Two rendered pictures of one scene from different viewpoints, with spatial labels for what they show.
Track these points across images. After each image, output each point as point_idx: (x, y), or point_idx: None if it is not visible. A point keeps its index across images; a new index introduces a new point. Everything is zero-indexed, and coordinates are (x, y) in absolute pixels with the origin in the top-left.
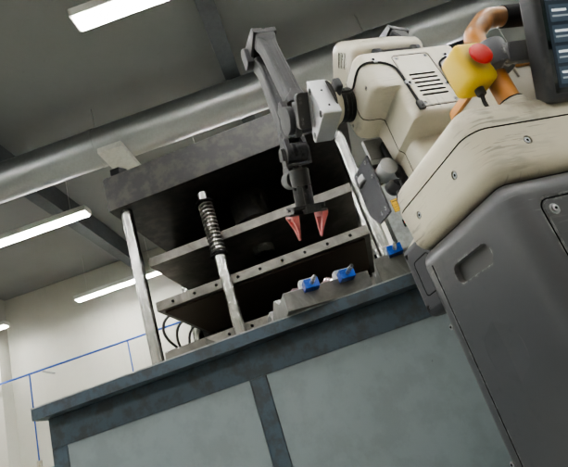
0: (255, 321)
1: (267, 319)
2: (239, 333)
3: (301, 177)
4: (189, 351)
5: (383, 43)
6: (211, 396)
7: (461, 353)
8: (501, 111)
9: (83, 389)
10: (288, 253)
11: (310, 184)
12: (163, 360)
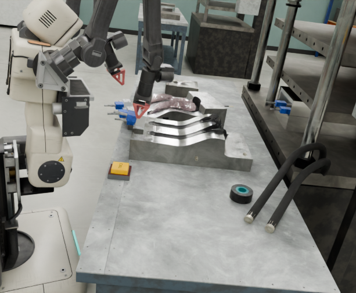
0: (284, 74)
1: (286, 78)
2: (272, 75)
3: None
4: (132, 92)
5: (23, 17)
6: None
7: None
8: None
9: (136, 77)
10: (310, 36)
11: (108, 55)
12: (133, 88)
